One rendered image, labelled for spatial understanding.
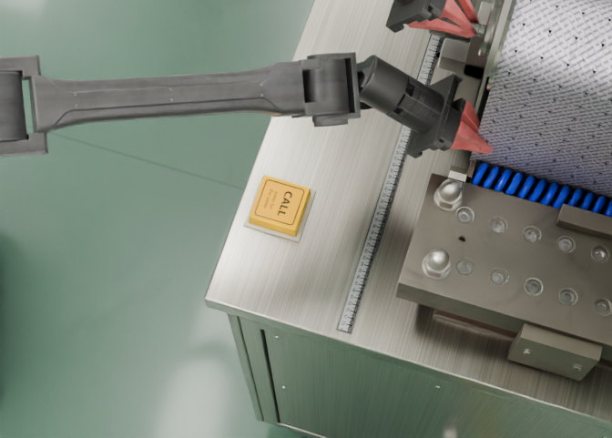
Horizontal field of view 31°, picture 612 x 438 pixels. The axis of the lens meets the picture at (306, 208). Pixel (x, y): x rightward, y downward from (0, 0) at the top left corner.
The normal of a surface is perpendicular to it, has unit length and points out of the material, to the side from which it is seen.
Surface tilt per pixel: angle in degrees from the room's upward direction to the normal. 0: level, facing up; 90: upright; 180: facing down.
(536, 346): 90
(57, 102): 30
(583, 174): 90
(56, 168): 0
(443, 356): 0
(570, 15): 0
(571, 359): 90
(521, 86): 90
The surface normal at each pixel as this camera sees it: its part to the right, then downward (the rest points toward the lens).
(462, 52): -0.01, -0.38
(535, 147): -0.30, 0.88
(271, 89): 0.31, 0.01
